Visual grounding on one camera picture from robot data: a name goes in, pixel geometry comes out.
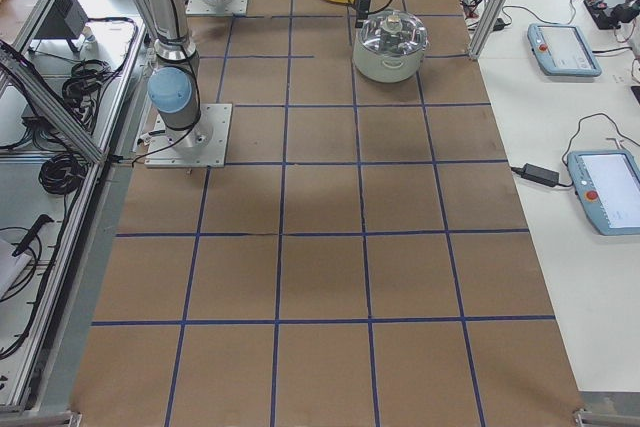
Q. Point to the glass pot lid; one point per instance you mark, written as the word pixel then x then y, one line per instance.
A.
pixel 393 33

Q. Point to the teach pendant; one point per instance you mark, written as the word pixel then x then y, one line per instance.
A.
pixel 606 183
pixel 562 50

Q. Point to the white steel pot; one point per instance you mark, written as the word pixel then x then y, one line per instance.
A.
pixel 383 68

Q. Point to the far teach pendant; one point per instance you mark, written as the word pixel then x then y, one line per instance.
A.
pixel 562 50

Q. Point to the black power adapter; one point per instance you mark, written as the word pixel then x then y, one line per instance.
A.
pixel 540 175

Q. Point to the brown paper table mat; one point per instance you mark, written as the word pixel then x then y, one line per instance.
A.
pixel 362 259

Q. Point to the near teach pendant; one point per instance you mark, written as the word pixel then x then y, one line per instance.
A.
pixel 606 183

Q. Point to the black electronics board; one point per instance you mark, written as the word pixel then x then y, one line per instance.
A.
pixel 606 17

